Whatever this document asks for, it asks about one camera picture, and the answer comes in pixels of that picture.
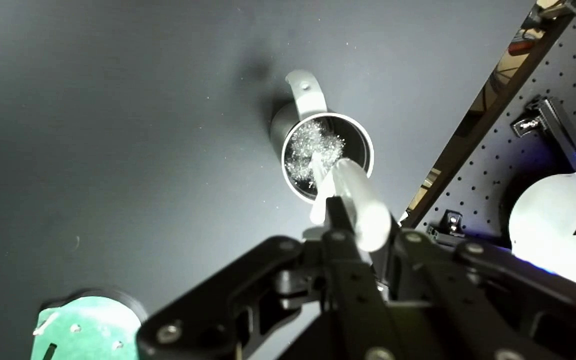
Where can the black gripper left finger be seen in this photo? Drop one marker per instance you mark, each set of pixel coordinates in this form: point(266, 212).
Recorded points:
point(235, 301)

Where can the stainless steel flask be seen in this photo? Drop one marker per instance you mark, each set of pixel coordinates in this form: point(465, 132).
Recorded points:
point(358, 142)

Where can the small silver nut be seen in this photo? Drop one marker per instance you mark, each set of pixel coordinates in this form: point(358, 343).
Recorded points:
point(73, 328)

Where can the small black clamp block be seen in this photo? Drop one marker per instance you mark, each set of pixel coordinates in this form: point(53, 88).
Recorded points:
point(450, 222)

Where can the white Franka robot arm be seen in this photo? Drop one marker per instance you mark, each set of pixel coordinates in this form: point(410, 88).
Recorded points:
point(554, 226)

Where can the black metal bracket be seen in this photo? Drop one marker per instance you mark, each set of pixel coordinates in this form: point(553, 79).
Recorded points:
point(558, 130)

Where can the green tinted metal plate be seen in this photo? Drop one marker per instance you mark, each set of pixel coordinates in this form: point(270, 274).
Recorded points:
point(89, 327)

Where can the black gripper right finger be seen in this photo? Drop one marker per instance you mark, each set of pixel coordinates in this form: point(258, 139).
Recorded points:
point(494, 301)

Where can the grey perforated board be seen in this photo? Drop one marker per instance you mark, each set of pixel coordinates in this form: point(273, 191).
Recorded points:
point(501, 132)

